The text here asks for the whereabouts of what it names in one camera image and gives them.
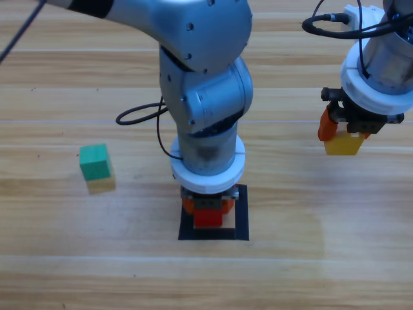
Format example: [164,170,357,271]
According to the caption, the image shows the green wooden cube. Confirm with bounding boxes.
[79,143,113,181]

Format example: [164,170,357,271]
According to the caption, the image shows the black tape square outline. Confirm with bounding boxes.
[177,183,250,242]

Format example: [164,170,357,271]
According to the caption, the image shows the black hanging cable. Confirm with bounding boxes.
[0,0,48,64]

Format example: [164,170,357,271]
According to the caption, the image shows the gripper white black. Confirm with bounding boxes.
[170,134,246,216]
[317,5,413,143]

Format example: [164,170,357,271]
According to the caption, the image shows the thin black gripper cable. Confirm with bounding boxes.
[156,95,185,161]
[356,0,372,78]

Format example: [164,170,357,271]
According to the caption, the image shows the yellow wooden cube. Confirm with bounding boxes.
[324,132,365,156]

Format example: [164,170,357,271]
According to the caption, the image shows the red wooden cube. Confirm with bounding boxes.
[193,208,224,229]

